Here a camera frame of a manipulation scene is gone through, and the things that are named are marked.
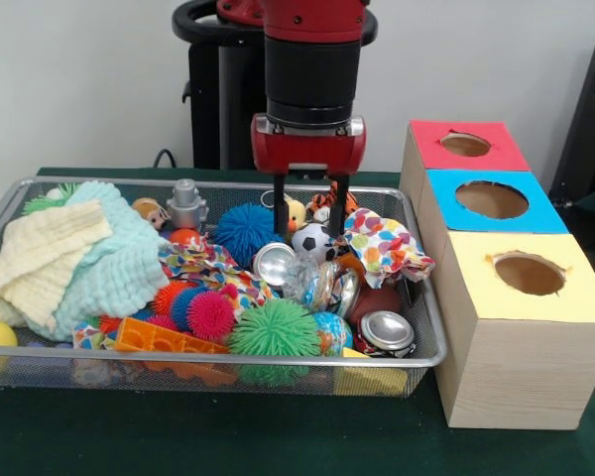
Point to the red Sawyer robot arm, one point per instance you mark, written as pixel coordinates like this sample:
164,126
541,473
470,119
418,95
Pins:
312,74

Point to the green fuzzy ball with eyes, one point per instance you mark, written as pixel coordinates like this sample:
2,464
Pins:
273,329

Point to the cream cloth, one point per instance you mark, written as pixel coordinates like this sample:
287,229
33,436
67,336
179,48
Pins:
44,248

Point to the small soccer ball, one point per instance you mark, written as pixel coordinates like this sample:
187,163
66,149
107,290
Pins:
312,243

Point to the colourful patterned cloth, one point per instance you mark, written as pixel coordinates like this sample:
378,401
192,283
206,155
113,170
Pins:
387,243

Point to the mint green cloth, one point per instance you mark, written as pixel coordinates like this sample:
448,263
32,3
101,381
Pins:
114,277

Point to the wooden box with three holes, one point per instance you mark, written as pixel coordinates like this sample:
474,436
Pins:
520,367

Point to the grey toy figure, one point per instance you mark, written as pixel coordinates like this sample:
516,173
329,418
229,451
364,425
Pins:
186,205

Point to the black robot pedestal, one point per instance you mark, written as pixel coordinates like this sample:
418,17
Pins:
228,124

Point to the black panel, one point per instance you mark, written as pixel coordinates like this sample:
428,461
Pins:
592,124

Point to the blue spiky ball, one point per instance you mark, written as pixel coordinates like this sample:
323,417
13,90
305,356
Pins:
245,228

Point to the shallow mesh bin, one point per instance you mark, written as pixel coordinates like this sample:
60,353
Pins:
421,317

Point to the clear plastic packet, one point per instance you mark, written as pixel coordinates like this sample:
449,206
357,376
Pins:
302,277

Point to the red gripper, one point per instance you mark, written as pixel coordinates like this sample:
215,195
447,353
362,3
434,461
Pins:
307,151

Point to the black can with silver end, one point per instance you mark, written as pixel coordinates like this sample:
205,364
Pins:
273,265

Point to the crushed can with silver end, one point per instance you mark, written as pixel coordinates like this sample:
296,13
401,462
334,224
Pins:
387,329

